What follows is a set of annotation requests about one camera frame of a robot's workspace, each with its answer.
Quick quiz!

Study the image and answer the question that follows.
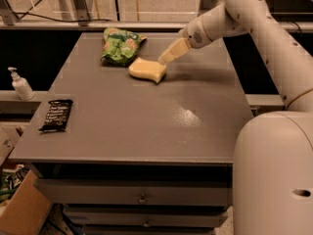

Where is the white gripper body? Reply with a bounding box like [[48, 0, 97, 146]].
[[179, 17, 213, 49]]

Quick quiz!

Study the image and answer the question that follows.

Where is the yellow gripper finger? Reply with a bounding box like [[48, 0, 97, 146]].
[[157, 37, 191, 65]]

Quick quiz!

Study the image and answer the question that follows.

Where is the yellow sponge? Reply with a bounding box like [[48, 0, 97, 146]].
[[128, 58, 166, 83]]

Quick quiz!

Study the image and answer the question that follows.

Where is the green rice chip bag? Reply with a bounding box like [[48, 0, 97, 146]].
[[101, 27, 147, 67]]

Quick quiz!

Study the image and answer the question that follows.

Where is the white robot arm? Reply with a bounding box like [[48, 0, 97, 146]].
[[159, 0, 313, 235]]

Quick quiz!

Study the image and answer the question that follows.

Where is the grey drawer cabinet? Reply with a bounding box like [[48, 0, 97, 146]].
[[11, 33, 251, 235]]

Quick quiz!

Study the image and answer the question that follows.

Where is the black snack bar wrapper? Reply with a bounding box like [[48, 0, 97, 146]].
[[39, 99, 73, 132]]

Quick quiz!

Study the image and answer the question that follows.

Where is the top drawer knob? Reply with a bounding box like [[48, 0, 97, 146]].
[[138, 195, 147, 205]]

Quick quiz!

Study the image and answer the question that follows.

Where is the drawer knob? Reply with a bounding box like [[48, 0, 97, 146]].
[[143, 220, 152, 228], [138, 195, 147, 205]]

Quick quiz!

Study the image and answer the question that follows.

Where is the white pump bottle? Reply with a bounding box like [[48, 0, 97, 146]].
[[8, 67, 34, 101]]

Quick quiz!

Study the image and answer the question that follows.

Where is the cardboard box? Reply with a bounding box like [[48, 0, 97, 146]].
[[0, 126, 52, 235]]

